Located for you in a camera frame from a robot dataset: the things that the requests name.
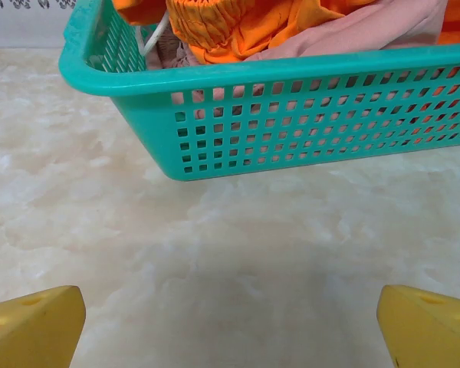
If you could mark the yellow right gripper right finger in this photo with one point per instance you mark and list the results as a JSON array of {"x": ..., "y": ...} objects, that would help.
[{"x": 433, "y": 333}]

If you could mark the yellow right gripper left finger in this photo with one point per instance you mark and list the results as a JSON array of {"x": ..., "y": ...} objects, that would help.
[{"x": 30, "y": 329}]

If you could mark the pink shorts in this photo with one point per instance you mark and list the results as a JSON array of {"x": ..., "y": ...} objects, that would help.
[{"x": 368, "y": 30}]

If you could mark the light orange shorts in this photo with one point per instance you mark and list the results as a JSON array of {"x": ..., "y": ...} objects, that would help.
[{"x": 138, "y": 11}]

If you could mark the red-orange shorts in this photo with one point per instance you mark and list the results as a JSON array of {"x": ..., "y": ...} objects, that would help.
[{"x": 245, "y": 27}]

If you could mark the teal plastic mesh basket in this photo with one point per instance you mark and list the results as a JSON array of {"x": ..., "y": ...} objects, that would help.
[{"x": 145, "y": 126}]

